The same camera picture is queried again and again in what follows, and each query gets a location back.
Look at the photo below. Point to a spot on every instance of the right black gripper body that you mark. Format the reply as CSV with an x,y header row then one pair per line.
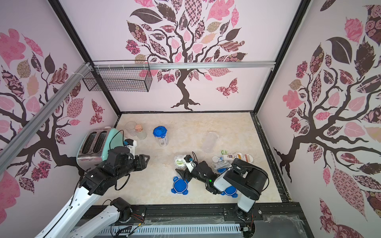
x,y
192,172

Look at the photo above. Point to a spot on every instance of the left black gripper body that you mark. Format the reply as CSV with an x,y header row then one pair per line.
x,y
132,165

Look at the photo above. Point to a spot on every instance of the blue toothbrush case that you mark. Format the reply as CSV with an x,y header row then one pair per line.
x,y
222,170

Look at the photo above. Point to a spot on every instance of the detached blue container lid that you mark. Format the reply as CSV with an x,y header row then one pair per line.
x,y
230,191

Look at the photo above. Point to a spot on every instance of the blue lid container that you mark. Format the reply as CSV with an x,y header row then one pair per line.
x,y
209,142
179,156
160,134

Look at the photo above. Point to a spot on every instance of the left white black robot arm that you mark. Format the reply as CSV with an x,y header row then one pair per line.
x,y
121,162

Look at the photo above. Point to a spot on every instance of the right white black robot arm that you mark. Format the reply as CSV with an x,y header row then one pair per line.
x,y
246,178

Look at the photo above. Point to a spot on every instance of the small bottle cork lid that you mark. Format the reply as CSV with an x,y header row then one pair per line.
x,y
141,134

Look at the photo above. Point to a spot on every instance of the clear glass tumbler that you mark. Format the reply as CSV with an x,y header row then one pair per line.
x,y
130,127

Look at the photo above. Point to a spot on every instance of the mint chrome toaster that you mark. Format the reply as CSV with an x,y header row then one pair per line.
x,y
95,146

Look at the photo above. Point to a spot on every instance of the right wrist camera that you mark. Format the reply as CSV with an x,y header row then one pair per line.
x,y
190,163

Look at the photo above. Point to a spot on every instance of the white slotted cable duct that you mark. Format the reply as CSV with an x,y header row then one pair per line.
x,y
168,230

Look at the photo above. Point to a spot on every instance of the black wire basket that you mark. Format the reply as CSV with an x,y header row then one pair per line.
x,y
119,76

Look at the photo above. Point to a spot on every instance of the black base frame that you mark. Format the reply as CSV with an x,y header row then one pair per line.
x,y
265,220

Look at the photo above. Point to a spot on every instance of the left aluminium rail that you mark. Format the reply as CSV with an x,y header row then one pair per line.
x,y
18,143

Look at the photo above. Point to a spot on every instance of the aluminium rail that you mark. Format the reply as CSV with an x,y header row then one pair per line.
x,y
18,143
195,65

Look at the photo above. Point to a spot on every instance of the back aluminium rail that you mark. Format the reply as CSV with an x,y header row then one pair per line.
x,y
195,65

